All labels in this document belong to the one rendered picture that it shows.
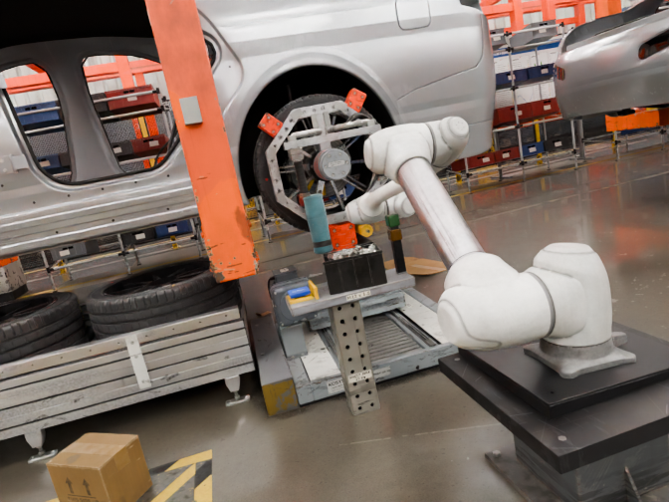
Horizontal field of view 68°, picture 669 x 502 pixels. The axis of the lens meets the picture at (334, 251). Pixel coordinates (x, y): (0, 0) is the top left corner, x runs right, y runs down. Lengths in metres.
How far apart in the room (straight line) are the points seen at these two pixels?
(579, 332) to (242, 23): 1.88
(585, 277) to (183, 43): 1.44
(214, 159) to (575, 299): 1.25
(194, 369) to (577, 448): 1.44
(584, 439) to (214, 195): 1.36
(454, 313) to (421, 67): 1.69
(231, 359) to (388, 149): 1.07
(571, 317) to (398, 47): 1.71
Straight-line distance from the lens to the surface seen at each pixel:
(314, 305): 1.61
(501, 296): 1.11
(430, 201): 1.32
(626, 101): 4.17
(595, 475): 1.33
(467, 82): 2.68
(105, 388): 2.13
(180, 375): 2.08
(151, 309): 2.12
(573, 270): 1.19
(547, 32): 7.50
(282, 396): 1.93
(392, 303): 2.48
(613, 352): 1.31
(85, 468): 1.71
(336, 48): 2.48
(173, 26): 1.90
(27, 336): 2.33
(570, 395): 1.16
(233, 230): 1.85
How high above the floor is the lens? 0.92
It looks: 11 degrees down
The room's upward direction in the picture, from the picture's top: 11 degrees counter-clockwise
